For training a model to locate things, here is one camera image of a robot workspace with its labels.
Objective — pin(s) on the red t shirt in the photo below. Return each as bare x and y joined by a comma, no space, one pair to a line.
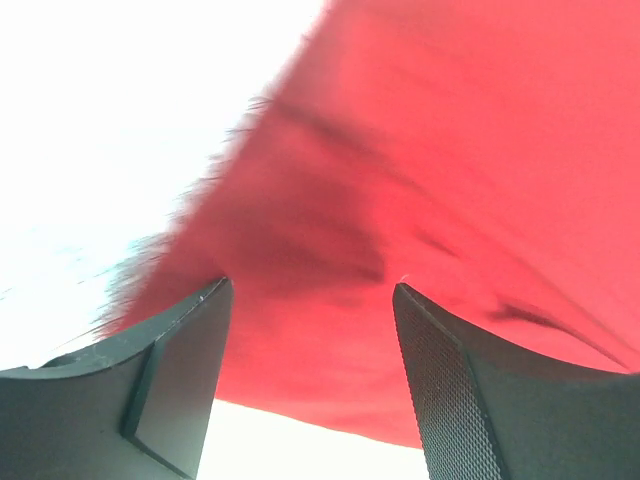
485,152

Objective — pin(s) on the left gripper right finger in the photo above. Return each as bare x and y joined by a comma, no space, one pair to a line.
489,409

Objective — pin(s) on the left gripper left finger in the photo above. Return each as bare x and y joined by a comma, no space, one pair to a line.
133,406

